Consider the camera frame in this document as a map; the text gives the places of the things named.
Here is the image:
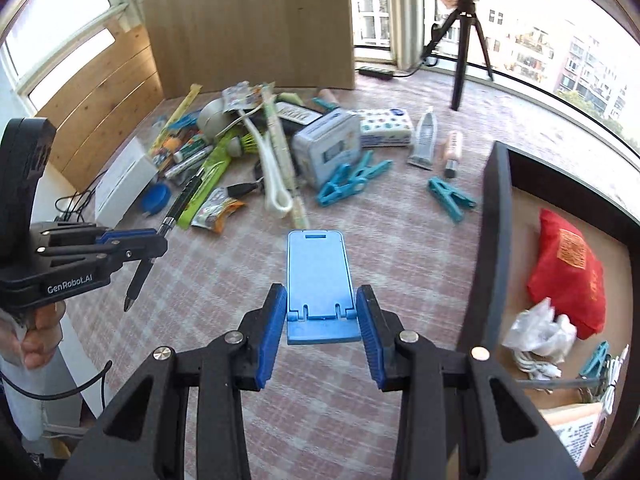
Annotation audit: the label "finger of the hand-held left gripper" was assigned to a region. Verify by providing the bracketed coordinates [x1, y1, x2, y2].
[37, 236, 168, 267]
[39, 223, 160, 245]

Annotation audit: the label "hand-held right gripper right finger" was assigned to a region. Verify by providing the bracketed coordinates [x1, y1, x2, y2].
[356, 284, 586, 480]

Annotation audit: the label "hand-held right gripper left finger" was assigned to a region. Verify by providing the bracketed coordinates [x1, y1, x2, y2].
[57, 282, 288, 480]

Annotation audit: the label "black pen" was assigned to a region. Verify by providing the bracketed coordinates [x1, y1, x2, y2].
[124, 170, 207, 313]

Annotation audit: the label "white cardboard box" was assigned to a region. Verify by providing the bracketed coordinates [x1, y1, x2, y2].
[94, 137, 158, 228]

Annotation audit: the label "blue phone stand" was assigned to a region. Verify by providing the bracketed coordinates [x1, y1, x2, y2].
[286, 229, 362, 345]

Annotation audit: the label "green long packet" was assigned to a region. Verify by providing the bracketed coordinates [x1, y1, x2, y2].
[177, 127, 241, 230]

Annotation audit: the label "white strap massager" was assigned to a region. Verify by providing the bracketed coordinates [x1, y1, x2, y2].
[232, 105, 297, 219]

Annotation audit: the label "black tray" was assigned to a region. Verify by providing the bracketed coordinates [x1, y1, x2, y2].
[457, 141, 640, 478]

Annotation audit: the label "yellow-green shuttlecock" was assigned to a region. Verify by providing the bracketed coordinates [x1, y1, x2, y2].
[227, 132, 263, 158]

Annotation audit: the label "white plastic bag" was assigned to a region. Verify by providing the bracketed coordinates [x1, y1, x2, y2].
[502, 297, 578, 366]

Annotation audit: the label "white charging cable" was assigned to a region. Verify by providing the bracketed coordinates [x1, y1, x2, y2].
[600, 345, 631, 416]
[515, 350, 561, 380]

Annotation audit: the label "grey tin box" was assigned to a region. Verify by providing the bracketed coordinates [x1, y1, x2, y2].
[291, 108, 362, 188]

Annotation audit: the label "red pouch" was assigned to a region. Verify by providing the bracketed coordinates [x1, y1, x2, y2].
[526, 209, 606, 342]

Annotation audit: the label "orange tissue pack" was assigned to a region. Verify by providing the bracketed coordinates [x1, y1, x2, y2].
[542, 402, 606, 467]

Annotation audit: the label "checked cloth desktop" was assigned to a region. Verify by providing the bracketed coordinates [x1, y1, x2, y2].
[65, 72, 640, 480]

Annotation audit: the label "person's left hand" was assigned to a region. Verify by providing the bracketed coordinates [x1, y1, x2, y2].
[20, 304, 65, 372]

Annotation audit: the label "blue round lid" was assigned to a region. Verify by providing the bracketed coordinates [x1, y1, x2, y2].
[140, 182, 173, 216]

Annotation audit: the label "small snack packet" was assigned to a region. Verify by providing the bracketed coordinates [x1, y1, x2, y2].
[191, 187, 247, 235]

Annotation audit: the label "colourful printed packet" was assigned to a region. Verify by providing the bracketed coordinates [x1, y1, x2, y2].
[152, 135, 183, 166]

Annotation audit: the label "green labelled tube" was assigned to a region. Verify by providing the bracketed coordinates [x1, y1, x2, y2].
[165, 142, 215, 177]

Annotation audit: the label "pine wood panel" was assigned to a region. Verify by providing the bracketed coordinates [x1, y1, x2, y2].
[35, 22, 165, 193]

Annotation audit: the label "yellow sachet stick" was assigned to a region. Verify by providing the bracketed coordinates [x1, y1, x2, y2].
[150, 84, 202, 153]

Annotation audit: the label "long wrapped chopsticks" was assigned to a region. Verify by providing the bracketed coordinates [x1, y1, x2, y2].
[260, 85, 308, 231]

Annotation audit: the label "pink tube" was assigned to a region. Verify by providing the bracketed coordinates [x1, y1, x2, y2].
[442, 131, 463, 179]

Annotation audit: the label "grey tube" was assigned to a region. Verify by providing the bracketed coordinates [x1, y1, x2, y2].
[407, 110, 437, 168]

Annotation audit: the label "dotted tissue pack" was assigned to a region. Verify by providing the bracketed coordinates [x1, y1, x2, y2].
[350, 108, 415, 147]

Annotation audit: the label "light wooden board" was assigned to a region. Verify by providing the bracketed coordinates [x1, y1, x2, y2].
[140, 0, 356, 101]

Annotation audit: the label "black tripod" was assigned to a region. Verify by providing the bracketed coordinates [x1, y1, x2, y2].
[420, 0, 496, 112]

